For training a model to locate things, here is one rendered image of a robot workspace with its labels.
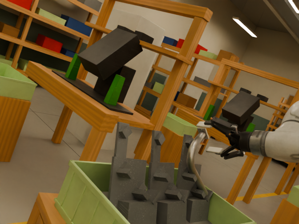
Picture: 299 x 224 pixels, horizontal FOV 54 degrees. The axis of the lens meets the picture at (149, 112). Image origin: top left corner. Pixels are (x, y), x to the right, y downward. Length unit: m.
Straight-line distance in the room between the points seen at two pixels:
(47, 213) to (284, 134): 0.81
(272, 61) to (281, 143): 11.71
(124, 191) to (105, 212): 0.17
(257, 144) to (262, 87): 11.49
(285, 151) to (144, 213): 0.50
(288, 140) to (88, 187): 0.64
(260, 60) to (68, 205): 12.20
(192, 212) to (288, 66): 11.43
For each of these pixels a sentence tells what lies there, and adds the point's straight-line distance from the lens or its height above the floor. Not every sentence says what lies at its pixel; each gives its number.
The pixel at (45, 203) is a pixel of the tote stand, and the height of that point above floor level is 0.79.
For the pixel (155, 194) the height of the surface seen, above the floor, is 0.95.
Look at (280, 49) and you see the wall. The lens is 12.78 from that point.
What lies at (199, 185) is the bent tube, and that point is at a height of 0.98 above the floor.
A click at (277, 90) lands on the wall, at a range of 12.32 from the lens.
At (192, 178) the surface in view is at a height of 1.01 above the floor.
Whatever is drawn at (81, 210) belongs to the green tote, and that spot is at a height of 0.87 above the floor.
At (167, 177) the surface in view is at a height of 1.01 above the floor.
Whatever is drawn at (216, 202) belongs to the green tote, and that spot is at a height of 0.93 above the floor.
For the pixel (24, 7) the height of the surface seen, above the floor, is 1.45.
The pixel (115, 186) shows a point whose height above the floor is 0.95.
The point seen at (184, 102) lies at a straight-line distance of 6.69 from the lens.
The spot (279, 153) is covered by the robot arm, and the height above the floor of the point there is 1.25.
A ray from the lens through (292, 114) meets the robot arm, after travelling 1.14.
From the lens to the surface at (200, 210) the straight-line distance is 1.29.
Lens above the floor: 1.35
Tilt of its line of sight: 8 degrees down
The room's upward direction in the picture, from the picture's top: 23 degrees clockwise
